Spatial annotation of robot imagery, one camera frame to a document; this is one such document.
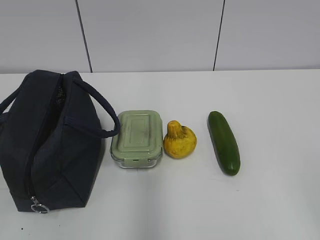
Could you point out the yellow toy squash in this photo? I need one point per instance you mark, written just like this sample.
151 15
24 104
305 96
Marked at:
180 141

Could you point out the green lidded glass container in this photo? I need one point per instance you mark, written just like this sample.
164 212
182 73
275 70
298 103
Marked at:
139 143

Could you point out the green toy cucumber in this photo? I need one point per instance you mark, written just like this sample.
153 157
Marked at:
224 143

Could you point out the dark navy fabric lunch bag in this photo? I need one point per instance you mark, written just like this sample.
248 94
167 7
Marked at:
52 131

